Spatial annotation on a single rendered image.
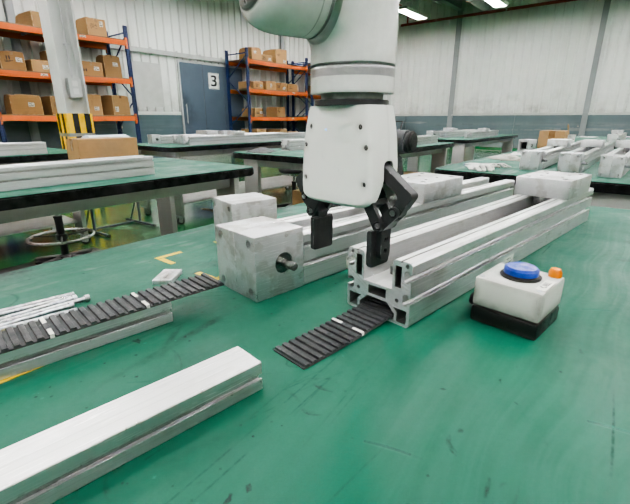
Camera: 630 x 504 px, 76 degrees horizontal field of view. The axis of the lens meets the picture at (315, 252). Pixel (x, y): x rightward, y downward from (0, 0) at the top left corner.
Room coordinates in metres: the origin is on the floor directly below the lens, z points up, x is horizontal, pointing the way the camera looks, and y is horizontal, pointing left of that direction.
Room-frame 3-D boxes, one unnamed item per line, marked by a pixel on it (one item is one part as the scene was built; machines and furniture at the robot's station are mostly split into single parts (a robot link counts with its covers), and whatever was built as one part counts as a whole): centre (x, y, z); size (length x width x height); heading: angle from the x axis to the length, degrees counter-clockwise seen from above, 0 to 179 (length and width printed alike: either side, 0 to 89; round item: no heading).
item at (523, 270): (0.47, -0.26, 0.84); 0.04 x 0.04 x 0.02
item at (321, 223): (0.48, 0.00, 0.91); 0.03 x 0.03 x 0.07; 44
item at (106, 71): (9.28, 5.42, 1.55); 2.83 x 0.98 x 3.10; 141
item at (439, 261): (0.76, -0.37, 0.82); 0.80 x 0.10 x 0.09; 134
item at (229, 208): (0.81, 0.14, 0.83); 0.11 x 0.10 x 0.10; 37
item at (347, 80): (0.44, -0.04, 1.06); 0.09 x 0.08 x 0.03; 44
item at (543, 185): (0.93, -0.55, 0.87); 0.16 x 0.11 x 0.07; 134
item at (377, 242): (0.40, -0.08, 0.91); 0.03 x 0.03 x 0.07; 44
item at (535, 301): (0.48, -0.25, 0.81); 0.10 x 0.08 x 0.06; 44
